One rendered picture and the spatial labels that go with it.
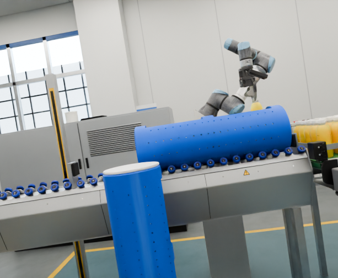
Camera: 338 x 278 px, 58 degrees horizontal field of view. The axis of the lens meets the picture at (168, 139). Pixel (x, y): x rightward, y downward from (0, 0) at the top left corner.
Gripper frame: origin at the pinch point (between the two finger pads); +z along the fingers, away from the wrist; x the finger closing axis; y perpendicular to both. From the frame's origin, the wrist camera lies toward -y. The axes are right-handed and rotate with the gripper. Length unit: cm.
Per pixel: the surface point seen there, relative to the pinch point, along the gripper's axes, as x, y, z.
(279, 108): 14.2, -8.7, 8.6
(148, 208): 52, 71, 44
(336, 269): -27, -49, 129
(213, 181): 19, 36, 43
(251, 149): 17.1, 11.1, 29.0
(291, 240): 1, -10, 91
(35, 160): -169, 217, 22
